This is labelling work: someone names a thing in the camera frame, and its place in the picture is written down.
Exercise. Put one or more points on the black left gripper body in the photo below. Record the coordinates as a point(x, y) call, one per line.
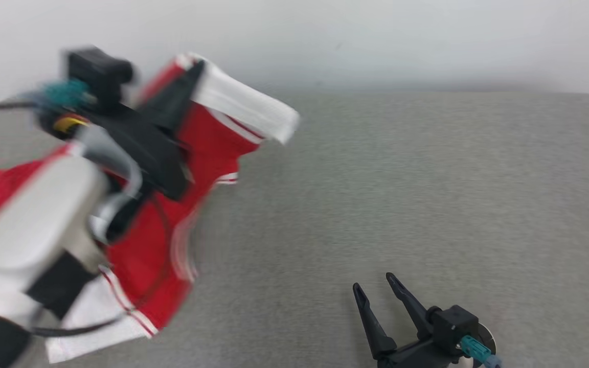
point(146, 148)

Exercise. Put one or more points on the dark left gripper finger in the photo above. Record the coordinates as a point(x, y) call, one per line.
point(177, 97)

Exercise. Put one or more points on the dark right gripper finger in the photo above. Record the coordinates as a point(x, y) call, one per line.
point(408, 301)
point(374, 327)

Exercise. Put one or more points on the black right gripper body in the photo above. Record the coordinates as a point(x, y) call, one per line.
point(417, 355)

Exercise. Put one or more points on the red white basketball jersey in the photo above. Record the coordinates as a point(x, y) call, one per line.
point(212, 145)

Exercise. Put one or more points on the grey fabric sofa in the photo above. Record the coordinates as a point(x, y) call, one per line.
point(402, 179)

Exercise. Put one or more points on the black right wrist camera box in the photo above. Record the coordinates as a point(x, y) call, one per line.
point(450, 324)

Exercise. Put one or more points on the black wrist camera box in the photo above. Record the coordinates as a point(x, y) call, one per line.
point(450, 324)
point(97, 71)

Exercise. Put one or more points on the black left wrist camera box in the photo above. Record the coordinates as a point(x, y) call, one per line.
point(97, 71)

